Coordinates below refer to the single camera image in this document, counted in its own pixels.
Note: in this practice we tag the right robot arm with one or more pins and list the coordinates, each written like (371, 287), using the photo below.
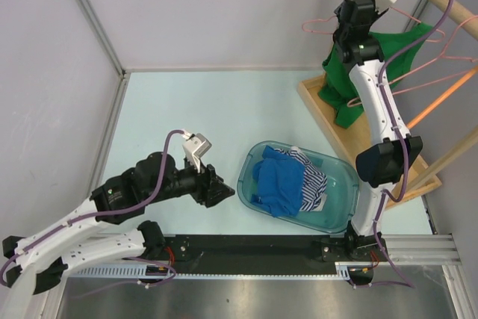
(393, 150)

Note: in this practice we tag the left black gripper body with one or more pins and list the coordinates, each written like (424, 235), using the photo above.
(191, 181)

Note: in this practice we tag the green tank top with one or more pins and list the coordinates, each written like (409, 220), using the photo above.
(339, 90)

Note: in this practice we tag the teal plastic tub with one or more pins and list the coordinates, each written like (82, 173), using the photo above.
(342, 189)

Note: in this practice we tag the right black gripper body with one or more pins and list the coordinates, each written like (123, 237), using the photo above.
(337, 11)

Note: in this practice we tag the blue white striped tank top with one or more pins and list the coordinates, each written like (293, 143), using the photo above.
(314, 185)

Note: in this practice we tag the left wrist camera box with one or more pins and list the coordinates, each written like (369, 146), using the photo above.
(195, 146)

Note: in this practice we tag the white cable duct strip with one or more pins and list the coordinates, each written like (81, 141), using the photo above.
(150, 272)

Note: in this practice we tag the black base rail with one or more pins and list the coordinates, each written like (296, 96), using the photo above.
(272, 252)

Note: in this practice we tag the orange hanger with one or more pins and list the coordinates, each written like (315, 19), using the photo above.
(445, 95)

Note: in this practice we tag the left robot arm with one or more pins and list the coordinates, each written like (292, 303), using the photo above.
(61, 249)

